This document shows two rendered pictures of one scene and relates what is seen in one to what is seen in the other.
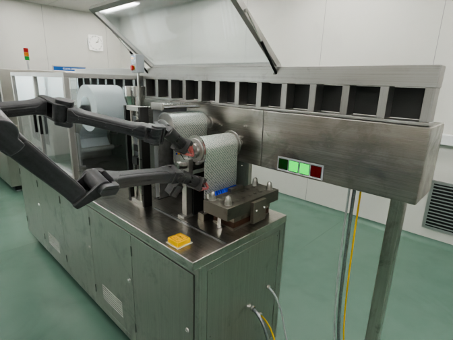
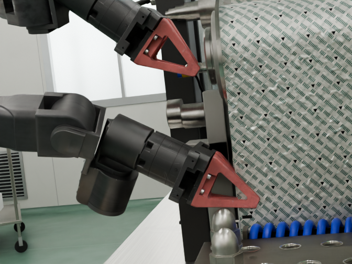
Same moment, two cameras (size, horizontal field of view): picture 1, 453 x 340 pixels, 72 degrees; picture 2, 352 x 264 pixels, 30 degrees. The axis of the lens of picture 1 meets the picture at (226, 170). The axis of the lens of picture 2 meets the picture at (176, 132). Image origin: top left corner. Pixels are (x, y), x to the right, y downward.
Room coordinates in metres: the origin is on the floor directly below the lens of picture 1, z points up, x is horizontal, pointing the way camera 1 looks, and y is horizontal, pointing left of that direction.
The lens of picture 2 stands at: (0.96, -0.53, 1.23)
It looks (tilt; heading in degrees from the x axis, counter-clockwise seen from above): 5 degrees down; 57
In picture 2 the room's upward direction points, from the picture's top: 6 degrees counter-clockwise
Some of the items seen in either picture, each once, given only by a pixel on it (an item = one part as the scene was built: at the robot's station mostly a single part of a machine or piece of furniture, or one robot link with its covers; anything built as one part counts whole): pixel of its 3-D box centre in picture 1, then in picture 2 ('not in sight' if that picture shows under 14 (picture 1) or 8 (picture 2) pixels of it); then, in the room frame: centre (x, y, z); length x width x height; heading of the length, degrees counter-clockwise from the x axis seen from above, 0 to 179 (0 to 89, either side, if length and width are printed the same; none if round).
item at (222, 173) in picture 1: (221, 176); (332, 161); (1.54, 0.03, 1.11); 0.23 x 0.01 x 0.18; 137
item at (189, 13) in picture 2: not in sight; (183, 12); (1.60, 0.39, 1.33); 0.06 x 0.03 x 0.03; 137
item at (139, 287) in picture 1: (119, 233); not in sight; (2.17, 0.81, 0.43); 2.52 x 0.64 x 0.86; 47
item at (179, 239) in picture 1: (178, 239); not in sight; (1.21, 0.20, 0.91); 0.07 x 0.07 x 0.02; 47
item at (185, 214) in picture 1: (185, 188); (212, 200); (1.48, 0.21, 1.05); 0.06 x 0.05 x 0.31; 137
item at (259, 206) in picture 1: (258, 210); not in sight; (1.43, -0.17, 0.96); 0.10 x 0.03 x 0.11; 137
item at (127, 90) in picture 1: (134, 91); not in sight; (2.06, 0.61, 1.50); 0.14 x 0.14 x 0.06
